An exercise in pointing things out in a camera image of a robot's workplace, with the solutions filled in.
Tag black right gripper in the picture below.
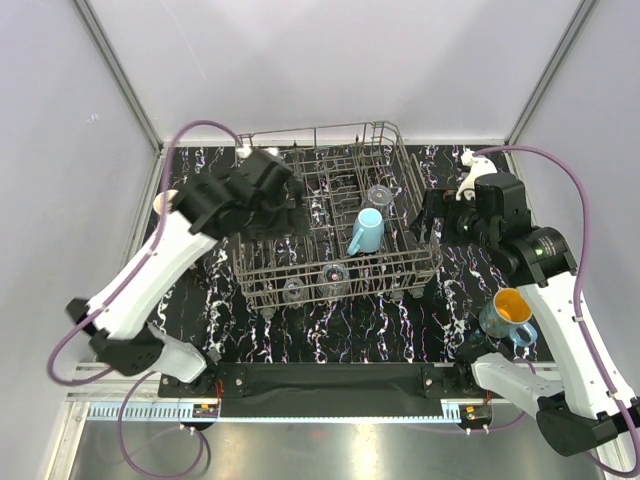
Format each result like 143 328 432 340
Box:
409 188 499 252

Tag clear glass cup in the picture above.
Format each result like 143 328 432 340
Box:
316 263 350 299
367 184 394 209
282 277 308 306

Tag light blue ceramic mug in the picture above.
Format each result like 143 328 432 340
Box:
347 207 385 256

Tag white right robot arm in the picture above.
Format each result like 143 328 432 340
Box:
410 172 639 457

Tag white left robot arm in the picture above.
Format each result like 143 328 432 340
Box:
67 146 309 397

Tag yellow ceramic mug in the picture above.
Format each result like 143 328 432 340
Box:
152 189 178 217

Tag blue floral mug orange inside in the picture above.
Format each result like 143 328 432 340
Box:
479 288 538 348

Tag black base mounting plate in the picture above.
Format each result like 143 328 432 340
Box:
159 363 485 398

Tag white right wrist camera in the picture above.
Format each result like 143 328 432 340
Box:
455 149 498 201

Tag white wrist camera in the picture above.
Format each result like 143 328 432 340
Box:
455 149 498 201
235 145 280 160

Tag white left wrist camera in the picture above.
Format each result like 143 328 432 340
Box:
235 145 280 160

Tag grey wire dish rack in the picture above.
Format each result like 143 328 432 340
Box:
233 121 442 318

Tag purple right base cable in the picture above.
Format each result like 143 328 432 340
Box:
487 357 539 434

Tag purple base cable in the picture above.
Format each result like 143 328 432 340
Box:
117 372 211 476
487 357 539 434

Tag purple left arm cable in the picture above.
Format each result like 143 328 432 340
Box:
47 119 246 386

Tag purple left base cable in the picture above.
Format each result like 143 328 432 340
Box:
117 372 211 476

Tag aluminium frame rail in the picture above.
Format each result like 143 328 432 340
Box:
64 362 611 426

